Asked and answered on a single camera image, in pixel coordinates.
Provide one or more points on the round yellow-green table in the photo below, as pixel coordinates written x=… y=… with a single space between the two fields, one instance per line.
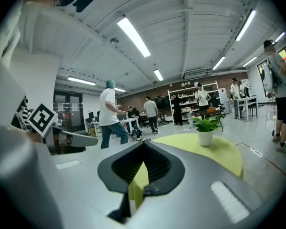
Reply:
x=224 y=156

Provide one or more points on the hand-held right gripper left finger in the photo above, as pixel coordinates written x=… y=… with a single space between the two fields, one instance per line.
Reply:
x=74 y=187

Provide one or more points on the dark glass double door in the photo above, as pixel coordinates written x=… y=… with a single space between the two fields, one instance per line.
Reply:
x=69 y=108

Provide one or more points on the white hard-shell backpack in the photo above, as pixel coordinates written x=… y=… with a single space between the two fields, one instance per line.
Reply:
x=267 y=77

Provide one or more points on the black and green backpack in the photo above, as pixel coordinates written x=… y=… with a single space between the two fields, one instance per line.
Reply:
x=136 y=135

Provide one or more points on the black television screen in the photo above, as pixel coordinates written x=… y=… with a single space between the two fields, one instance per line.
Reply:
x=163 y=102

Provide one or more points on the round ceiling sensor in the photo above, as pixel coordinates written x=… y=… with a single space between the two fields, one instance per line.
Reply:
x=114 y=41

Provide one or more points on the dark wooden table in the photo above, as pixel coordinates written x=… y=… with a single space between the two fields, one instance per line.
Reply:
x=209 y=112

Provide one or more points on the ceiling air conditioner vent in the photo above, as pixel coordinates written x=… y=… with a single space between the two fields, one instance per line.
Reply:
x=196 y=73

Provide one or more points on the green plant in white pot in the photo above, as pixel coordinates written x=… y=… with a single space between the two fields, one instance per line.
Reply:
x=205 y=137

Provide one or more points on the person's cream shirt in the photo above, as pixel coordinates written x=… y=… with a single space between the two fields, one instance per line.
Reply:
x=2 y=92

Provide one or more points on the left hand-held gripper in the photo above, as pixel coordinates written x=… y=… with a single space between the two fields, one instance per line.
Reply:
x=41 y=119

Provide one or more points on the white fridge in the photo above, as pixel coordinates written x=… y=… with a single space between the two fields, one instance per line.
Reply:
x=223 y=96

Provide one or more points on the ceiling light strip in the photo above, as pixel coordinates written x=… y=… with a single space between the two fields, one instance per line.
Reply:
x=81 y=80
x=133 y=36
x=278 y=37
x=218 y=62
x=119 y=89
x=158 y=75
x=245 y=24
x=249 y=61

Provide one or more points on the white shelf unit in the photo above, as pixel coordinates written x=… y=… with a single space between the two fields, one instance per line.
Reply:
x=187 y=104

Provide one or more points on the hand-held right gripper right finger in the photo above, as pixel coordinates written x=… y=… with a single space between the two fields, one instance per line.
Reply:
x=193 y=194

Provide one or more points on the person's left forearm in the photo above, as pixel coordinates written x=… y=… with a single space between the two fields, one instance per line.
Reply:
x=34 y=137

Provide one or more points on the white office desk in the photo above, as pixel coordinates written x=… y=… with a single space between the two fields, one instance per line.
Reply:
x=132 y=120

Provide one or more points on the white metal table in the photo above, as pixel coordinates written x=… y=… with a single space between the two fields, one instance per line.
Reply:
x=249 y=99

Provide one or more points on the black head-worn camera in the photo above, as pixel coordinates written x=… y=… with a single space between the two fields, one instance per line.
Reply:
x=84 y=0

